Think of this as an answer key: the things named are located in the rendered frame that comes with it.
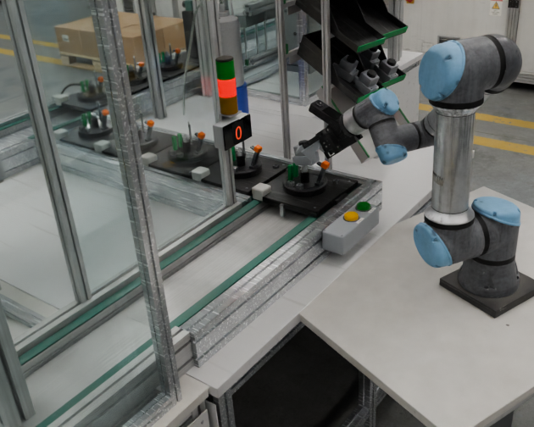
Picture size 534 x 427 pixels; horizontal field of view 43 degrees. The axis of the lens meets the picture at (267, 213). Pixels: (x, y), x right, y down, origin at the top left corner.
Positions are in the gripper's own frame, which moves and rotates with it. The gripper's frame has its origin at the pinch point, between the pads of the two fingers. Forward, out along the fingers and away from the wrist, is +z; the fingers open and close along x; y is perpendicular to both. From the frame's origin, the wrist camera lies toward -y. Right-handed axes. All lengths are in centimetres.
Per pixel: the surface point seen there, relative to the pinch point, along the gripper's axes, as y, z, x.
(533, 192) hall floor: 96, 58, 218
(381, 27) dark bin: -18.7, -18.9, 42.3
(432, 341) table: 56, -33, -35
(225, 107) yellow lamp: -20.6, -2.6, -21.5
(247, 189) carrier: 2.1, 19.4, -10.7
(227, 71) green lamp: -27.8, -9.7, -20.5
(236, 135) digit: -12.5, 1.2, -19.9
